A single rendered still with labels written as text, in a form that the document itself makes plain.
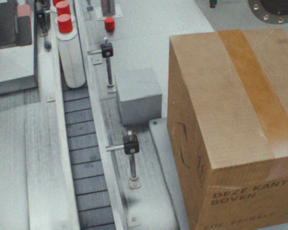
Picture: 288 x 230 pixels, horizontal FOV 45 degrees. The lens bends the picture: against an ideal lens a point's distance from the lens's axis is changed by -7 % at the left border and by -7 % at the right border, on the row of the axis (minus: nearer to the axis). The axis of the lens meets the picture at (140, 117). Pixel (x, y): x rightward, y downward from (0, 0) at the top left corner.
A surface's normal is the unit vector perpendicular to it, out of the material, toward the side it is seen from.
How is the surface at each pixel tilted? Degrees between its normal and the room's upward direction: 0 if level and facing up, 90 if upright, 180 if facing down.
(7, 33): 39
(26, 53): 0
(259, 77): 0
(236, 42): 0
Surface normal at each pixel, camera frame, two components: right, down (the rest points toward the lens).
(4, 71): -0.03, -0.65
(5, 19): 0.04, -0.03
